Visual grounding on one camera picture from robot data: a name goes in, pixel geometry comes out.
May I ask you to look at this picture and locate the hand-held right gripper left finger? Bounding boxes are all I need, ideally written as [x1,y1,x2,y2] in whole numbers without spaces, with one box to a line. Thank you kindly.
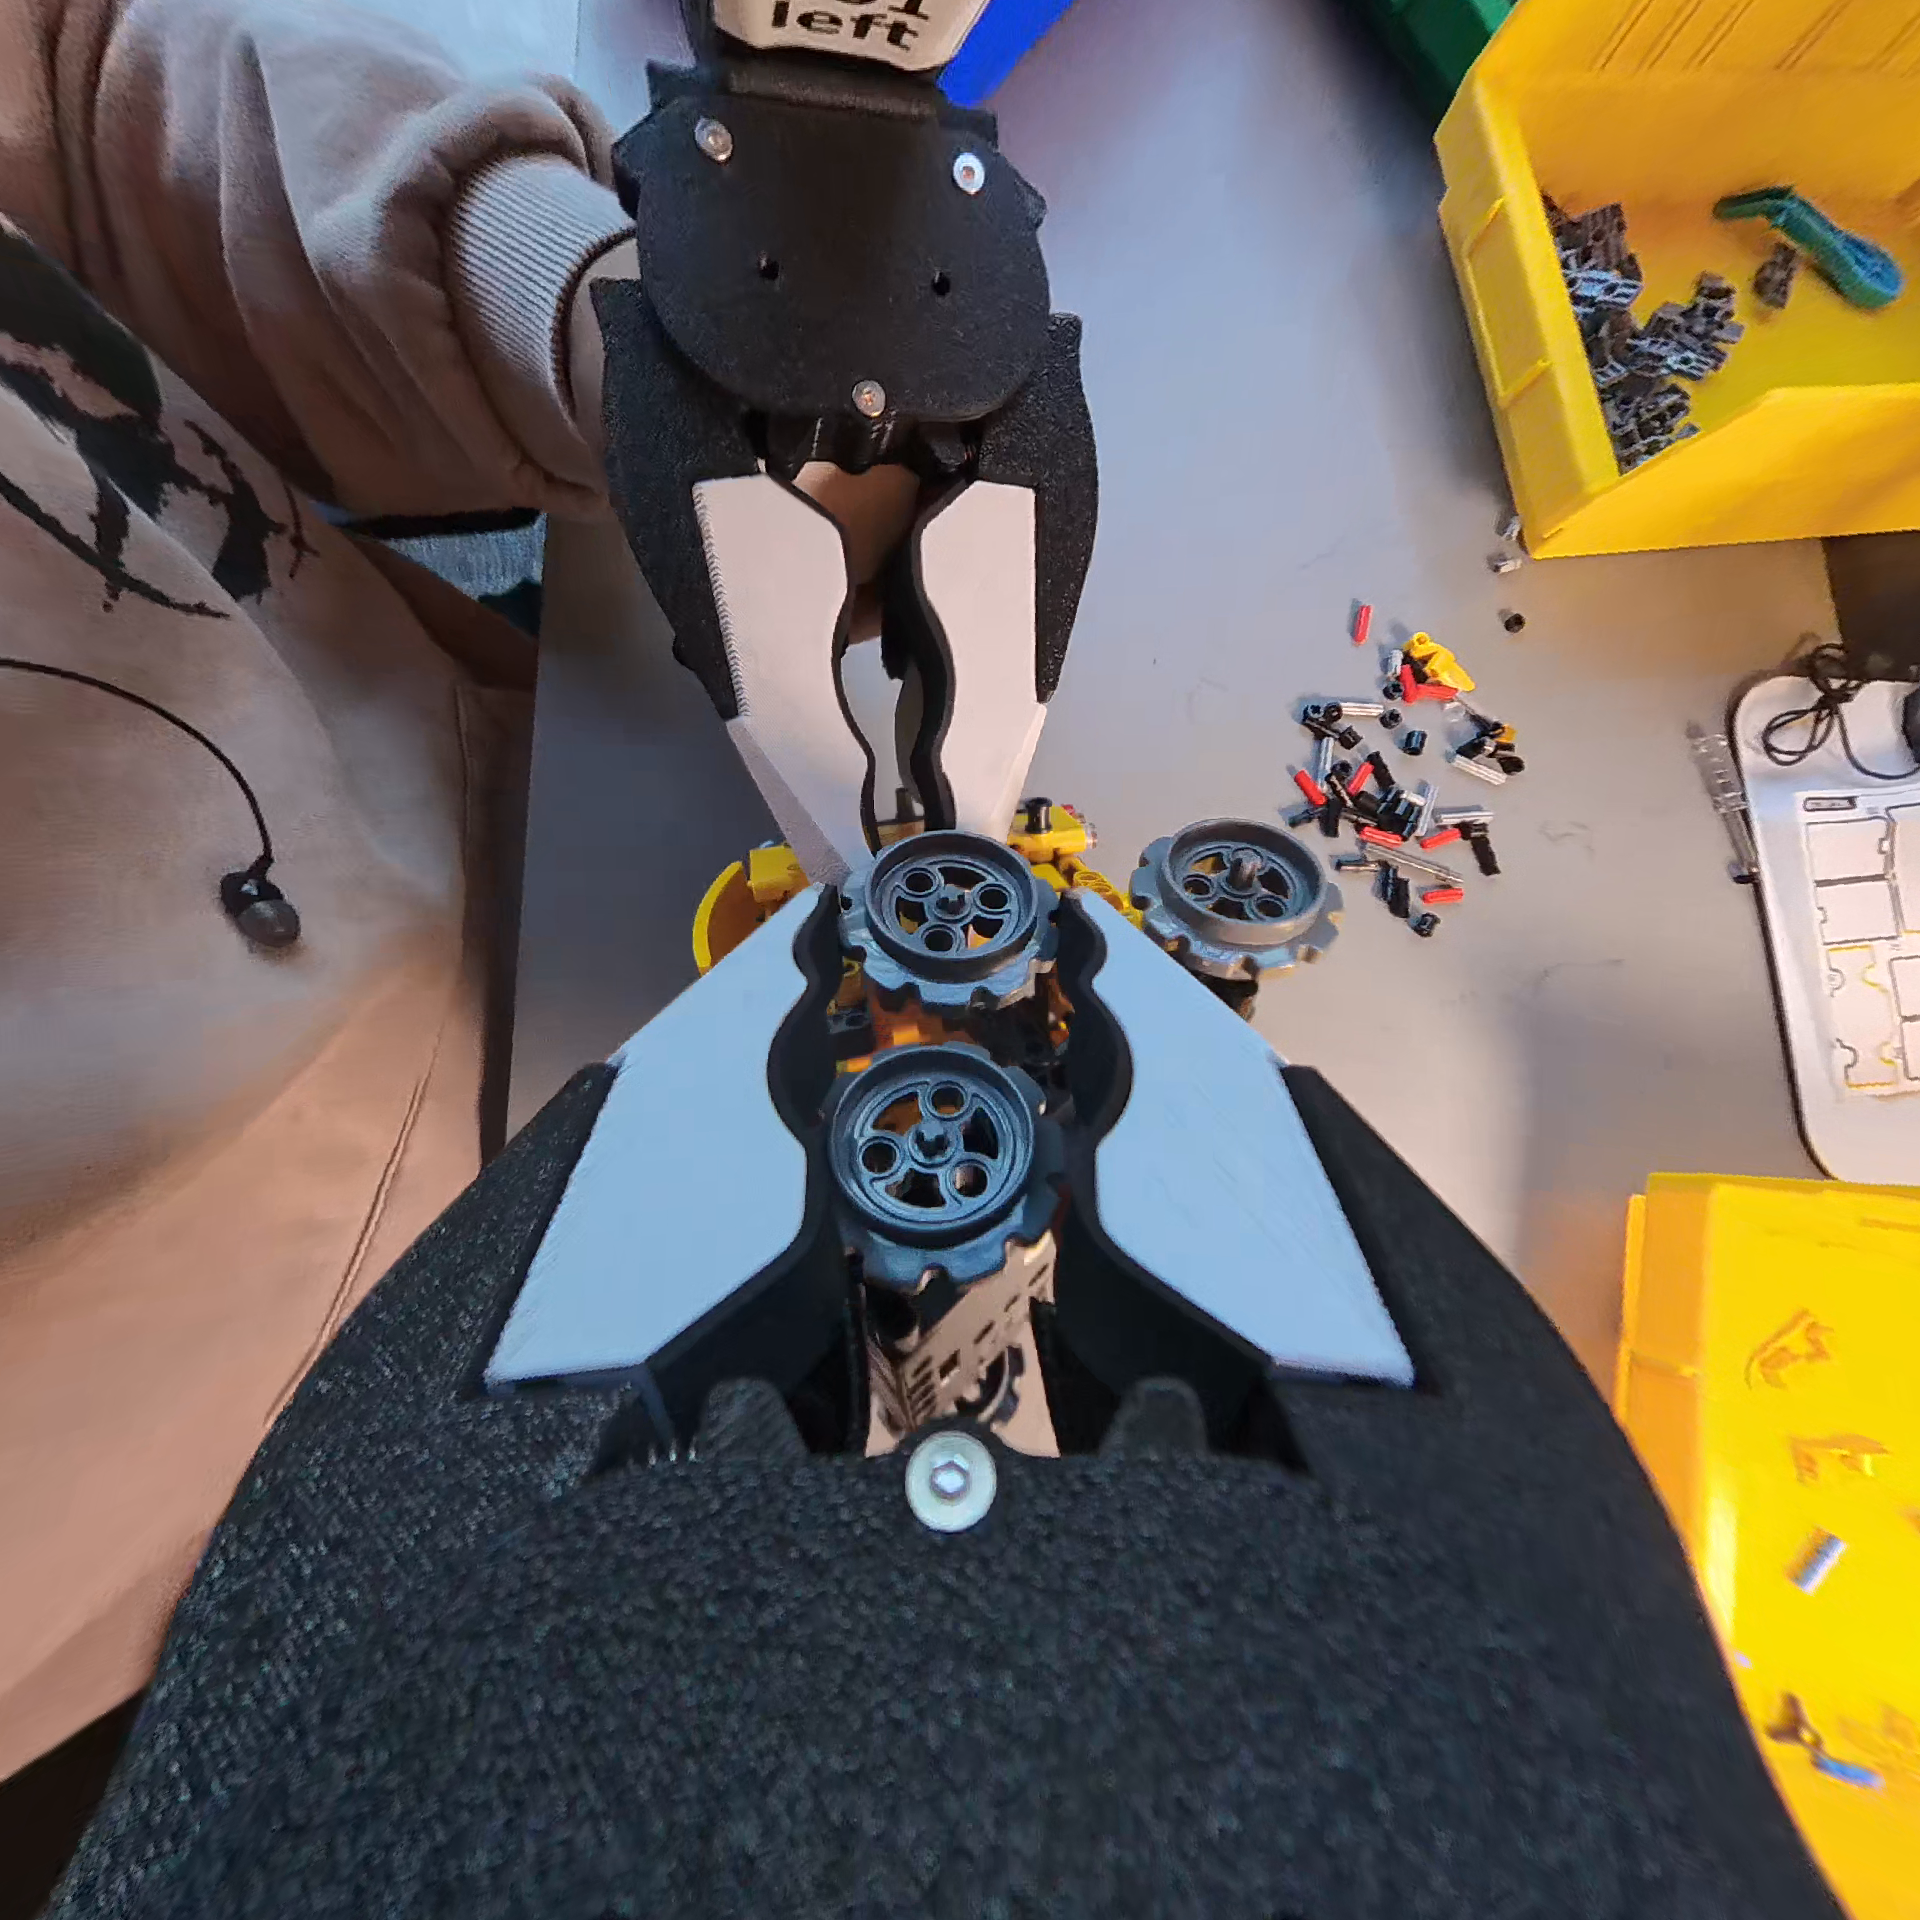
[484,882,865,1440]

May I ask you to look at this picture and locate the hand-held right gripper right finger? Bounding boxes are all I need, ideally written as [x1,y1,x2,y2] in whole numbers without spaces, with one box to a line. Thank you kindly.
[1050,888,1415,1440]

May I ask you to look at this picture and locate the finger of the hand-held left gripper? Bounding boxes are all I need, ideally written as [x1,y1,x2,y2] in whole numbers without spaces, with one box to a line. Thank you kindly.
[692,476,886,890]
[879,483,1052,839]

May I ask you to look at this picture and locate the yellow toy brick vehicle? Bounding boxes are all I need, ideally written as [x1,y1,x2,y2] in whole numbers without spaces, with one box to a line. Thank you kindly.
[692,798,1115,1461]

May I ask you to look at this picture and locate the grey toy wheel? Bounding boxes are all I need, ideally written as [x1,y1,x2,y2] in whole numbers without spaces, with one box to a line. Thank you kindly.
[821,1043,1071,1289]
[1129,817,1346,979]
[840,828,1064,1010]

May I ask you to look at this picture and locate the person's left forearm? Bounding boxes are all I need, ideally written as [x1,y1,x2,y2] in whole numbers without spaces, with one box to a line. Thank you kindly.
[105,0,639,526]

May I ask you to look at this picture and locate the white desk stand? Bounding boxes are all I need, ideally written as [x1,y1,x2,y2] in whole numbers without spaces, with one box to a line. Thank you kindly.
[1725,670,1920,1187]

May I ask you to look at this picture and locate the person's left hand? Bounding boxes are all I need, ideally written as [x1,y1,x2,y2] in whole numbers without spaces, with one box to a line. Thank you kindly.
[792,461,919,646]

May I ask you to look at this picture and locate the blue plastic bin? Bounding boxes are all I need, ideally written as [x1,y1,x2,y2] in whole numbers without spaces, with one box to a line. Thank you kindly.
[937,0,1082,109]

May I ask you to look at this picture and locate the pile of small brick pins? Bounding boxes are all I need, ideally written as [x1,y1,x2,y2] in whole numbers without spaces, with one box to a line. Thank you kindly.
[1289,600,1531,939]

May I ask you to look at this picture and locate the beige printed sweatshirt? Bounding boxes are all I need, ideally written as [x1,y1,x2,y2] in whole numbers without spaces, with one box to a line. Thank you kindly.
[0,208,541,1785]

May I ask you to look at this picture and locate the yellow plastic bin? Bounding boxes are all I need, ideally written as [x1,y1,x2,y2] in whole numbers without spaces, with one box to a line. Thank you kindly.
[1432,0,1920,560]
[1612,1173,1920,1920]

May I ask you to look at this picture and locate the green plastic bin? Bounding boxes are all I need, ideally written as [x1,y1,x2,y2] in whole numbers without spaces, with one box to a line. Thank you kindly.
[1342,0,1523,130]

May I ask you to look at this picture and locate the clear pen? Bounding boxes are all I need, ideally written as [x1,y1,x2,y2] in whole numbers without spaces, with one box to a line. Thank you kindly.
[1682,721,1761,887]

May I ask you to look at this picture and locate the scattered small mixed brick parts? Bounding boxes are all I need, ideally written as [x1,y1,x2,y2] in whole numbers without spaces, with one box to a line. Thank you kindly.
[1742,1305,1920,1795]

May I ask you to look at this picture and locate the heap of black brick connectors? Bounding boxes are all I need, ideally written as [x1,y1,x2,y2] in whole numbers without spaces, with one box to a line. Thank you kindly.
[1543,193,1802,478]

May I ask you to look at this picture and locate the black flat device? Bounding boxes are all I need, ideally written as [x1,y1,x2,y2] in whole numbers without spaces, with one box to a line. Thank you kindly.
[1822,529,1920,684]

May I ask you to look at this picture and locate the black earphone with cable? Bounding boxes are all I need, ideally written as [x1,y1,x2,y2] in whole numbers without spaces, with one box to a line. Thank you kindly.
[0,658,305,948]

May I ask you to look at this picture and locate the black cable with plug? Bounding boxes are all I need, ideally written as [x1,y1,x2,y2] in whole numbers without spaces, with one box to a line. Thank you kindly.
[1759,636,1920,781]

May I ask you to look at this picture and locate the green plastic strap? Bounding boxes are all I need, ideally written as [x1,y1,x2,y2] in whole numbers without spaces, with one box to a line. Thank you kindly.
[1716,183,1906,312]

